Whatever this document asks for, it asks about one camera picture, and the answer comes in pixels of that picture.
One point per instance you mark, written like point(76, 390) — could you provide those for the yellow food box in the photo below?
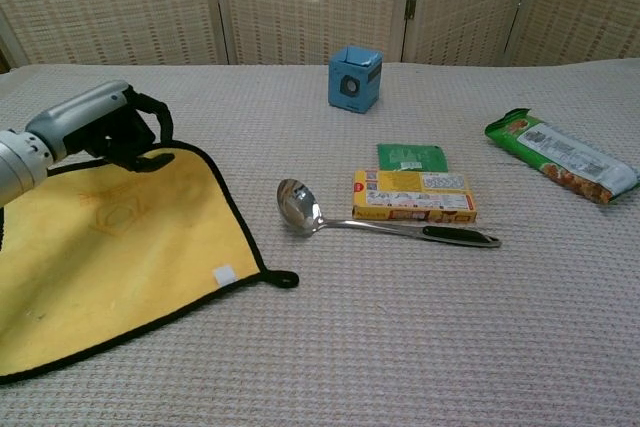
point(415, 195)

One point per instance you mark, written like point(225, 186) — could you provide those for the green snack bag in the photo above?
point(565, 154)

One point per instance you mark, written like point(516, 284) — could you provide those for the white woven tablecloth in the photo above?
point(380, 327)

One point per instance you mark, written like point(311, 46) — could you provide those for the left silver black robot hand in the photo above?
point(100, 119)

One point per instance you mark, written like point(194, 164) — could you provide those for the blue open cardboard box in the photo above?
point(352, 82)

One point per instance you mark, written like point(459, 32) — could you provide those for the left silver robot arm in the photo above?
point(20, 167)

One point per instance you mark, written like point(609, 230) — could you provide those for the yellow cloth with black trim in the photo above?
point(115, 247)

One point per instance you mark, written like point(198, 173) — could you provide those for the green sachet packet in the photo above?
point(412, 157)

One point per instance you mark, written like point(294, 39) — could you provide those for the woven folding screen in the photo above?
point(310, 2)

